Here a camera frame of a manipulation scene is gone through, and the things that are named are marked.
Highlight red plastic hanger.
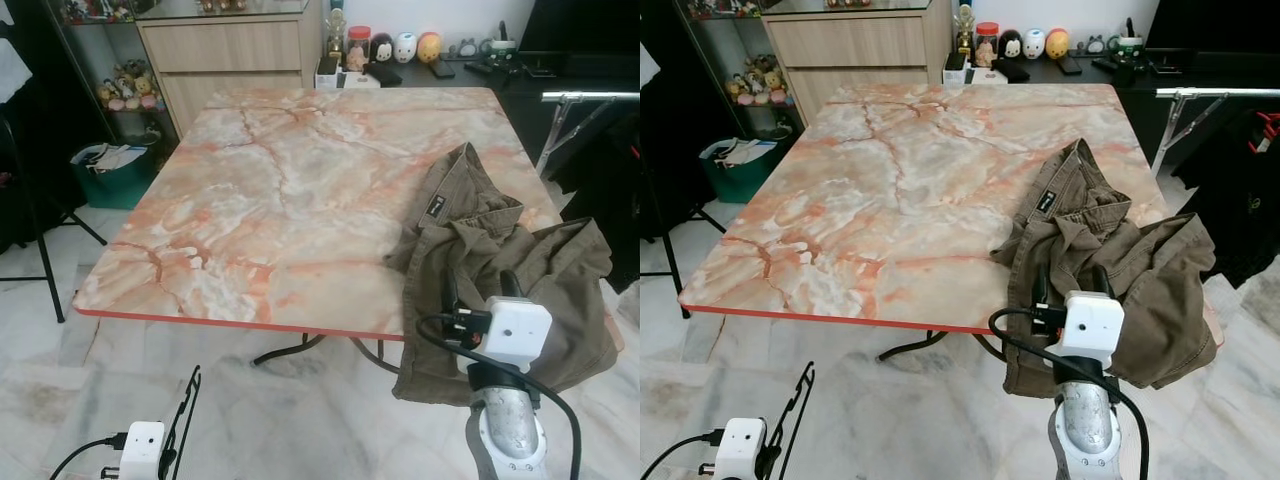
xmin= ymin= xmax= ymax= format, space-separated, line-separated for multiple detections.
xmin=1248 ymin=112 xmax=1280 ymax=156

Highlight black flat television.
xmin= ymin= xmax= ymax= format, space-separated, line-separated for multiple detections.
xmin=517 ymin=0 xmax=641 ymax=56
xmin=1145 ymin=0 xmax=1280 ymax=51

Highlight dark glass display cabinet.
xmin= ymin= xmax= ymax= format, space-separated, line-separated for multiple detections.
xmin=40 ymin=0 xmax=181 ymax=176
xmin=672 ymin=0 xmax=796 ymax=166

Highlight white tablecloth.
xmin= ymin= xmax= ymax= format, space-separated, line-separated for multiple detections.
xmin=0 ymin=40 xmax=33 ymax=104

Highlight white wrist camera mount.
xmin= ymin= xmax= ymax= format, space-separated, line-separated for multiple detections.
xmin=118 ymin=421 xmax=167 ymax=480
xmin=1058 ymin=290 xmax=1126 ymax=369
xmin=478 ymin=296 xmax=554 ymax=373
xmin=713 ymin=417 xmax=767 ymax=480

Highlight orange marble folding table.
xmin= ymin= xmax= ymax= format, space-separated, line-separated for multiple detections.
xmin=73 ymin=87 xmax=626 ymax=376
xmin=678 ymin=82 xmax=1226 ymax=363

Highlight black shirt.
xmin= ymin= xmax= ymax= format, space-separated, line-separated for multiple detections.
xmin=1170 ymin=105 xmax=1280 ymax=289
xmin=550 ymin=105 xmax=641 ymax=291

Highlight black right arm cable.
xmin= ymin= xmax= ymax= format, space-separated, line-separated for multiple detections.
xmin=988 ymin=308 xmax=1151 ymax=480
xmin=413 ymin=312 xmax=583 ymax=480

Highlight light wooden cabinet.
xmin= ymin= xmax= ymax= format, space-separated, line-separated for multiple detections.
xmin=133 ymin=0 xmax=326 ymax=136
xmin=760 ymin=0 xmax=951 ymax=126

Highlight red lid jar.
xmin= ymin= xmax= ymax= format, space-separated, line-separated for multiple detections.
xmin=345 ymin=25 xmax=373 ymax=73
xmin=975 ymin=21 xmax=1003 ymax=68

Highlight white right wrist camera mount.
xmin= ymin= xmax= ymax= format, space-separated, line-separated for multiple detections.
xmin=1058 ymin=290 xmax=1126 ymax=369
xmin=478 ymin=296 xmax=554 ymax=373

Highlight black tv console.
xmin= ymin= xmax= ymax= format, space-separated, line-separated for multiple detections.
xmin=310 ymin=55 xmax=641 ymax=201
xmin=940 ymin=50 xmax=1280 ymax=191

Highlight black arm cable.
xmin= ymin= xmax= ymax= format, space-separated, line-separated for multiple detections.
xmin=48 ymin=432 xmax=129 ymax=480
xmin=413 ymin=312 xmax=583 ymax=480
xmin=988 ymin=308 xmax=1151 ymax=480
xmin=640 ymin=430 xmax=729 ymax=480

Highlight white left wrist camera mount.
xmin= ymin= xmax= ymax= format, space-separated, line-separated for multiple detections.
xmin=118 ymin=421 xmax=167 ymax=480
xmin=713 ymin=417 xmax=767 ymax=480

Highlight silver metal clothes rack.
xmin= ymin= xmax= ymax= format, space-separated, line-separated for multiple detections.
xmin=1150 ymin=86 xmax=1280 ymax=181
xmin=535 ymin=90 xmax=641 ymax=181

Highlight green basket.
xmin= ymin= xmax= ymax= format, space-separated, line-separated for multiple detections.
xmin=70 ymin=142 xmax=158 ymax=211
xmin=700 ymin=137 xmax=791 ymax=205

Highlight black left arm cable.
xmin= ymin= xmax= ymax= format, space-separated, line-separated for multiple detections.
xmin=48 ymin=432 xmax=129 ymax=480
xmin=640 ymin=430 xmax=729 ymax=480

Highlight brown trousers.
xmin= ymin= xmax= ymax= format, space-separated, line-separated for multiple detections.
xmin=385 ymin=142 xmax=619 ymax=405
xmin=990 ymin=138 xmax=1219 ymax=399

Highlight black plastic hanger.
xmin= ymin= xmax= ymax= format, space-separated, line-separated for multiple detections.
xmin=160 ymin=365 xmax=203 ymax=480
xmin=762 ymin=361 xmax=816 ymax=480

